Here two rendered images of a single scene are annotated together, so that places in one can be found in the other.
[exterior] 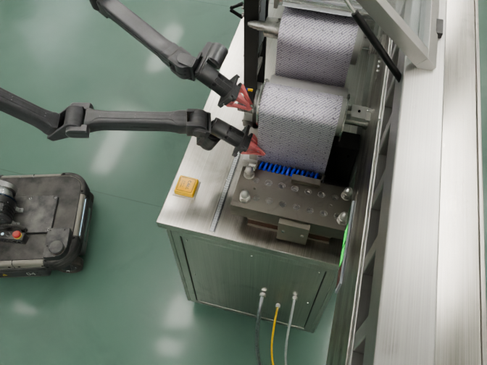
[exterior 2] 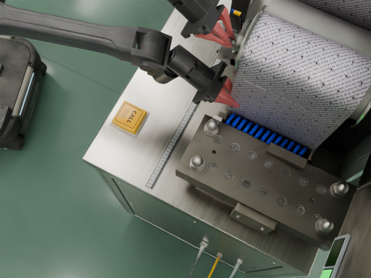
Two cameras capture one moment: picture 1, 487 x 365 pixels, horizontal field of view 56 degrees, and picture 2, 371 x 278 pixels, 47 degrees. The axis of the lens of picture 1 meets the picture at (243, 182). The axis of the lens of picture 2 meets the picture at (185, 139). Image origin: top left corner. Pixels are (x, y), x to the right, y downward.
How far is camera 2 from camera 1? 0.59 m
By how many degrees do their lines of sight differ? 15
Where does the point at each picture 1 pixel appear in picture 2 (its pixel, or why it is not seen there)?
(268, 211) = (224, 191)
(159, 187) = (121, 69)
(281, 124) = (270, 83)
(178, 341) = (109, 249)
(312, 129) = (316, 102)
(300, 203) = (270, 188)
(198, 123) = (148, 53)
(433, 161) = not seen: outside the picture
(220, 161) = (181, 89)
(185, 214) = (120, 156)
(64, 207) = (8, 79)
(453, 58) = not seen: outside the picture
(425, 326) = not seen: outside the picture
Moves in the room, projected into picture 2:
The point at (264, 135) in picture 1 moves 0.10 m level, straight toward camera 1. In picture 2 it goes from (242, 87) to (230, 128)
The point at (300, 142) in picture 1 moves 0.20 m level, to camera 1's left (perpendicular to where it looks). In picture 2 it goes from (292, 110) to (200, 91)
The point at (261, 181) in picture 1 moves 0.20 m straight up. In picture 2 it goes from (226, 143) to (237, 111)
